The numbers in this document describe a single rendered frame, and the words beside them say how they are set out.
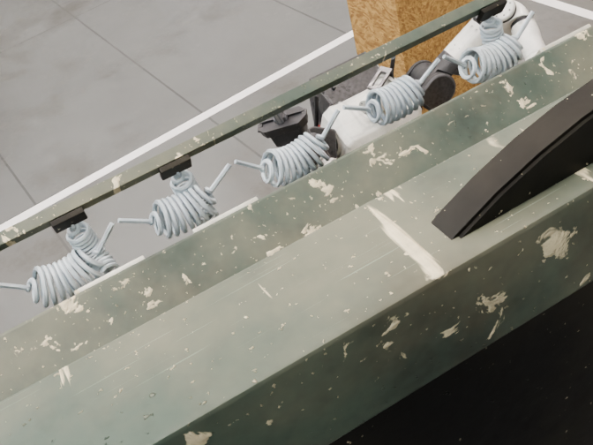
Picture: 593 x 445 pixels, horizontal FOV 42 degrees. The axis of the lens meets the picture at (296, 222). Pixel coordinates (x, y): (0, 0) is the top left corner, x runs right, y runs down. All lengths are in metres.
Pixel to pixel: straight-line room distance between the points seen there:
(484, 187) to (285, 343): 0.17
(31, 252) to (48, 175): 0.75
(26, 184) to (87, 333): 4.18
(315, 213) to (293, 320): 0.55
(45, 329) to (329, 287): 0.57
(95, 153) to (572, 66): 4.18
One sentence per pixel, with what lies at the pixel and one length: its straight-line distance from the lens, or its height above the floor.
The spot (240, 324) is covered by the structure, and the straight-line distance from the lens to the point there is 0.52.
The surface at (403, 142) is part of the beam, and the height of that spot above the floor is 1.92.
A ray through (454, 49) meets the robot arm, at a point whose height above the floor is 1.40.
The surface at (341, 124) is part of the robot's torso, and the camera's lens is 2.21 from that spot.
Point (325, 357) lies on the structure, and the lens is 0.50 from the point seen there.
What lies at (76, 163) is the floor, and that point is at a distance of 5.13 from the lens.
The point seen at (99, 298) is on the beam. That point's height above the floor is 1.92.
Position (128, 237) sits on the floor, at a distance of 4.33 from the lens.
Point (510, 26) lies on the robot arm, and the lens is 2.35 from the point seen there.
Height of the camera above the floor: 2.57
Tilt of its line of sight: 40 degrees down
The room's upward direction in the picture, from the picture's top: 17 degrees counter-clockwise
